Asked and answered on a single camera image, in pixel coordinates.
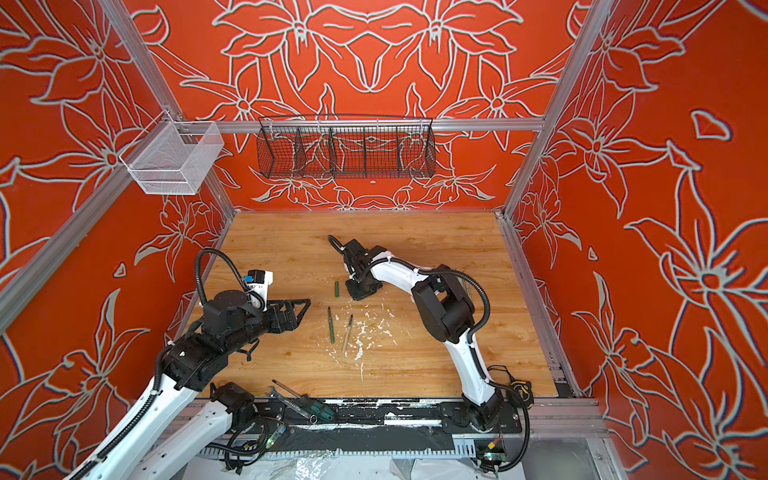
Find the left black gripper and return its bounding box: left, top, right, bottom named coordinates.
left=228, top=294, right=311, bottom=353

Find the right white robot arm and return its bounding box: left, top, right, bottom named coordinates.
left=327, top=235, right=530, bottom=431

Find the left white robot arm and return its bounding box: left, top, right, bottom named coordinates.
left=69, top=248, right=311, bottom=479

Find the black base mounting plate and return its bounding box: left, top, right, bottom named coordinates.
left=255, top=397, right=524, bottom=434

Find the silver wrench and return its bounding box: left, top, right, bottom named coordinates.
left=269, top=387, right=318, bottom=425

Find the small green circuit board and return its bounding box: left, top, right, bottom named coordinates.
left=478, top=439, right=507, bottom=466

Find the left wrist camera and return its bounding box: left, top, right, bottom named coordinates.
left=243, top=269, right=274, bottom=311

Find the green handled screwdriver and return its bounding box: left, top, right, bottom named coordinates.
left=272, top=379, right=336, bottom=424

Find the black wire mesh basket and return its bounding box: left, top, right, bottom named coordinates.
left=256, top=116, right=437, bottom=180

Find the white slotted cable duct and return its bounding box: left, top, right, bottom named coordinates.
left=197, top=437, right=481, bottom=462

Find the white wire mesh basket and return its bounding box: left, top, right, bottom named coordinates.
left=119, top=121, right=224, bottom=196

